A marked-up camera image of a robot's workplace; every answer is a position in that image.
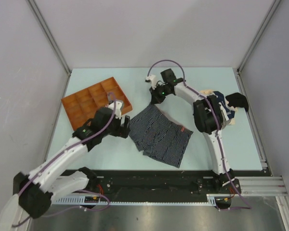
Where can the left aluminium frame post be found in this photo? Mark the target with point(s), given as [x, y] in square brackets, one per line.
[48, 35]

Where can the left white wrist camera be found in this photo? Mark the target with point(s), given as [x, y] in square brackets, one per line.
[117, 107]

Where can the navy white underwear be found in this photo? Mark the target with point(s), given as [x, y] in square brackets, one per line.
[228, 111]

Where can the striped navy underwear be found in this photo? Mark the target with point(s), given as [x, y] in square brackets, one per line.
[158, 137]

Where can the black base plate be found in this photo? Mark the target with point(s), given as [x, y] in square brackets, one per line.
[156, 186]

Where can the cream underwear in pile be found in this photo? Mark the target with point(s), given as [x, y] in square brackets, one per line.
[206, 92]

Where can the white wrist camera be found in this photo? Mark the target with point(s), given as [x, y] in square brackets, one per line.
[117, 107]
[152, 79]

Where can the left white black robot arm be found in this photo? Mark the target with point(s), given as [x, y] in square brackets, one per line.
[36, 191]

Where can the aluminium frame post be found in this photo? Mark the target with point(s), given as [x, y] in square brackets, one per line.
[48, 35]
[260, 32]

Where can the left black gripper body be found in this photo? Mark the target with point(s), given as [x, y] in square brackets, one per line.
[115, 129]

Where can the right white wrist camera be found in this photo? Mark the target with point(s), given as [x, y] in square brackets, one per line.
[152, 79]

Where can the orange compartment tray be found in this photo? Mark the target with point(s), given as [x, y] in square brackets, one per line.
[83, 104]

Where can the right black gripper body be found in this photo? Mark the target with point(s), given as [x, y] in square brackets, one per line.
[161, 92]

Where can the black underwear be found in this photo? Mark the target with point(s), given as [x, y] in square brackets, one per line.
[238, 100]

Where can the right aluminium frame post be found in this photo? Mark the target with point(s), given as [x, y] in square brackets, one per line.
[260, 32]

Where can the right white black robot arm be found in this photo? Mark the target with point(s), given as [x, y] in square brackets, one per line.
[208, 119]

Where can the grey underwear in pile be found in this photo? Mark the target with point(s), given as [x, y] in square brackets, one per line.
[228, 123]

